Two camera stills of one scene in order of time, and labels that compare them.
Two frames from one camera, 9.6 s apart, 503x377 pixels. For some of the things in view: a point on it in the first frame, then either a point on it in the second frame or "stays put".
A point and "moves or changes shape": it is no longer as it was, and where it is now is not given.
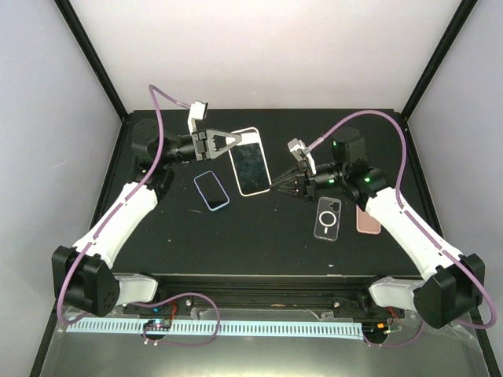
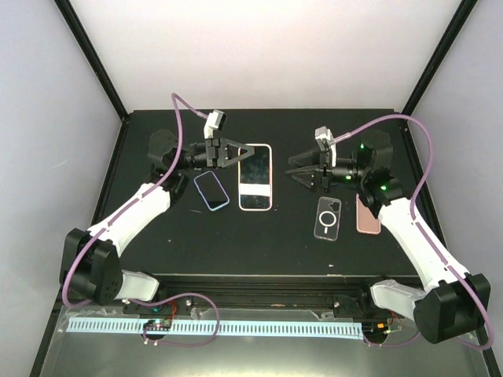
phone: [328, 218] stays put
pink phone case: [365, 223] stays put
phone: [250, 164] moves or changes shape
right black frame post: [457, 21] stays put
